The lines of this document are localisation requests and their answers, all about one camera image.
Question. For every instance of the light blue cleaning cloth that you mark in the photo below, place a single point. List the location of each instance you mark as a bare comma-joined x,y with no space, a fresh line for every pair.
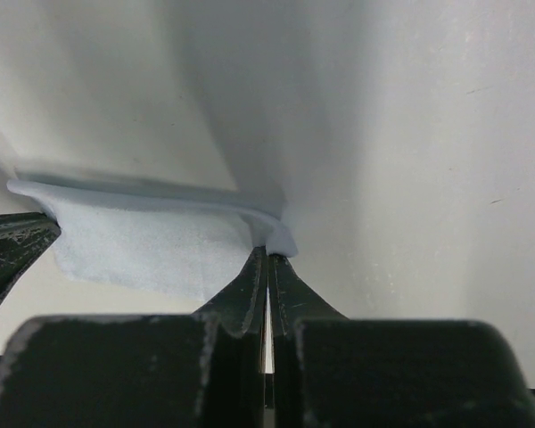
182,242

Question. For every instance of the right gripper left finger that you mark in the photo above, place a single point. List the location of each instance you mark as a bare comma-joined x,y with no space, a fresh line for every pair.
204,369

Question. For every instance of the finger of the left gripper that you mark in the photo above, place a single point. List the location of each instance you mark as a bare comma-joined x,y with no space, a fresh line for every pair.
24,237

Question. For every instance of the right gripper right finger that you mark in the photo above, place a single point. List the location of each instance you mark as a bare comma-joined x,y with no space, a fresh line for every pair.
332,371

